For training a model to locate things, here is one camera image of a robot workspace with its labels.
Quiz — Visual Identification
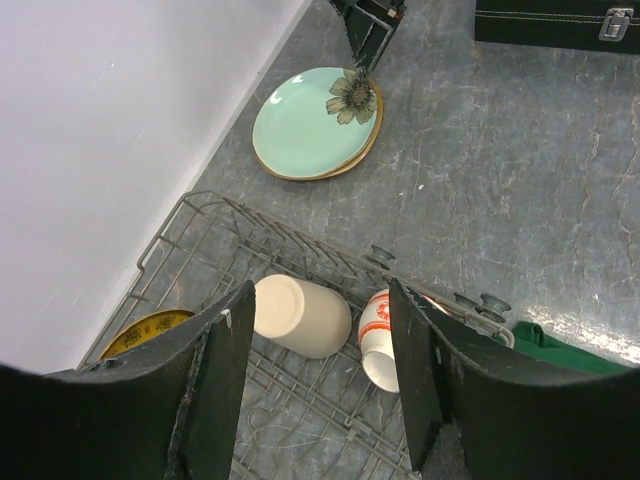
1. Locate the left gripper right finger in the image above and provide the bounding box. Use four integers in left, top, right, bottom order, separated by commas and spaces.
389, 280, 639, 479

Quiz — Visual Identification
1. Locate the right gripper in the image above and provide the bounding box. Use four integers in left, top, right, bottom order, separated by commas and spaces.
329, 0, 406, 76

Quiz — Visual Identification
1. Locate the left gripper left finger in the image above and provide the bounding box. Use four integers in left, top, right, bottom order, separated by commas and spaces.
1, 282, 256, 479

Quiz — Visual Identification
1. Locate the yellow patterned small plate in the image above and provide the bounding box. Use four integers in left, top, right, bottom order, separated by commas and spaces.
99, 309, 195, 360

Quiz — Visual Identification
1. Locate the mint green flower plate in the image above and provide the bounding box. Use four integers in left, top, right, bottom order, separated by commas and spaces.
251, 66, 379, 179

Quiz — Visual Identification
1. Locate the cream bird pattern plate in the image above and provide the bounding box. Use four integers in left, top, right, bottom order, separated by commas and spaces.
257, 79, 385, 182

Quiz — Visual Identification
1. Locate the beige cup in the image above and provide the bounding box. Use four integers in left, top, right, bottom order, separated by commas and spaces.
254, 274, 352, 359

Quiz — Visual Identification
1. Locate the folded green cloth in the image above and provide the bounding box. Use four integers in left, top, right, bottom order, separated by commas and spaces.
511, 321, 632, 375

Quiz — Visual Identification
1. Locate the white red pattern bowl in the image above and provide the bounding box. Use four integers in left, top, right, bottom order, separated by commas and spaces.
357, 287, 451, 395

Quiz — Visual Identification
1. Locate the black glass lid box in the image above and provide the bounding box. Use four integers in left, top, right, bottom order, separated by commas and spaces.
474, 0, 639, 55

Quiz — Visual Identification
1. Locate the grey wire dish rack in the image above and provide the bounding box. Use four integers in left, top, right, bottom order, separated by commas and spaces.
74, 189, 516, 480

